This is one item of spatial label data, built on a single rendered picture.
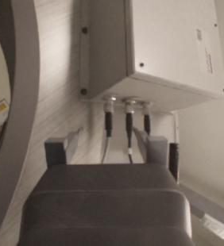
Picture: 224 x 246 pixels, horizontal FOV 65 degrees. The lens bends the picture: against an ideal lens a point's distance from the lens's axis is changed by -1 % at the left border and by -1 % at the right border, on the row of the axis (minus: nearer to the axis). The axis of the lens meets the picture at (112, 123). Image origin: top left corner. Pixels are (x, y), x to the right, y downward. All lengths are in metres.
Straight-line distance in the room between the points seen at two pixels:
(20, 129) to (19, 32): 0.11
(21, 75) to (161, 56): 0.16
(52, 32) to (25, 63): 0.10
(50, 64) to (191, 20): 0.21
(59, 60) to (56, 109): 0.08
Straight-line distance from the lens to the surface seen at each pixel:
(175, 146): 0.36
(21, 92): 0.22
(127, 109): 0.27
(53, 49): 0.30
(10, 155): 0.21
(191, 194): 5.20
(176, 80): 0.23
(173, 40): 0.26
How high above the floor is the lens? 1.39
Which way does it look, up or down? 29 degrees up
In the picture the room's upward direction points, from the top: 45 degrees clockwise
